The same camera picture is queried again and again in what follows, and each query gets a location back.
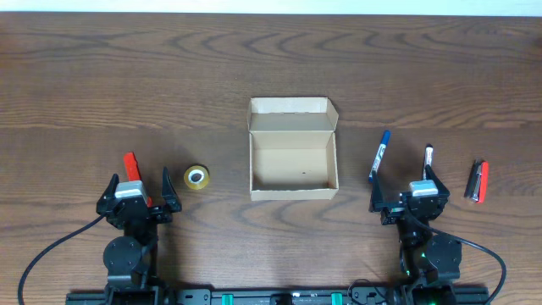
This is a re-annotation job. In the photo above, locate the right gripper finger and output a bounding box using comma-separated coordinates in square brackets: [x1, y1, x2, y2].
[424, 164, 450, 197]
[369, 169, 384, 213]

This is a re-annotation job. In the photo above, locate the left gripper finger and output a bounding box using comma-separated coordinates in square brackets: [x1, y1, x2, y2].
[161, 167, 182, 213]
[100, 174, 119, 206]

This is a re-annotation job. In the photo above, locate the red black stapler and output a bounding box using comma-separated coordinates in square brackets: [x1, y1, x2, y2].
[464, 160, 489, 204]

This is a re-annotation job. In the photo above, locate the black whiteboard marker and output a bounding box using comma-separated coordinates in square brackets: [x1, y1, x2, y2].
[423, 144, 434, 180]

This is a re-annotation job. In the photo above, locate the yellow tape roll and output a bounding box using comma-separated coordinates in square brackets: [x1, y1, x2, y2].
[184, 165, 210, 191]

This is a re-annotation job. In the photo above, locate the blue whiteboard marker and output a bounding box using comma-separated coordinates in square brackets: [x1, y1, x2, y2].
[368, 130, 391, 183]

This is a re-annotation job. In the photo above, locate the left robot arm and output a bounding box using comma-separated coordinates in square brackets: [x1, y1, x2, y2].
[97, 169, 181, 291]

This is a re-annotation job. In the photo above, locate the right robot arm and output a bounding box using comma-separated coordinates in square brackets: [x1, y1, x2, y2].
[369, 165, 462, 293]

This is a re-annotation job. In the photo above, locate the open cardboard box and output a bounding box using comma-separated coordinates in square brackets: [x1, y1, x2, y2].
[247, 97, 340, 201]

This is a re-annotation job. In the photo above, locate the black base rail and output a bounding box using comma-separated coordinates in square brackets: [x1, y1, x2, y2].
[65, 286, 489, 305]

